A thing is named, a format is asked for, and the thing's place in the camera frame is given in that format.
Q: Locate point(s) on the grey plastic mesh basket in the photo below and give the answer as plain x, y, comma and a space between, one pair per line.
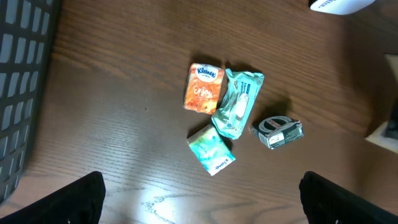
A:
27, 31

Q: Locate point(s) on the white barcode scanner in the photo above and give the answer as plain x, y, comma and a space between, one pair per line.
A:
338, 7

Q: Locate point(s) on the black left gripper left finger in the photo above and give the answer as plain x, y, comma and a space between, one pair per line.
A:
79, 202

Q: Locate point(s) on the teal snack wrapper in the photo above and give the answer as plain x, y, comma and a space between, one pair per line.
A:
243, 88

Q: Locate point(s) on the small orange snack packet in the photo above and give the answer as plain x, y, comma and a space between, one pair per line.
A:
203, 88

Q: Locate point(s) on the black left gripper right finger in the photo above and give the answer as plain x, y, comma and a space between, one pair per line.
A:
326, 202

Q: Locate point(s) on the teal tissue pack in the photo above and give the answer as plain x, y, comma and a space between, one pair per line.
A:
210, 149

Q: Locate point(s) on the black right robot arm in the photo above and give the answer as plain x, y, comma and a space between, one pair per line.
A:
385, 106

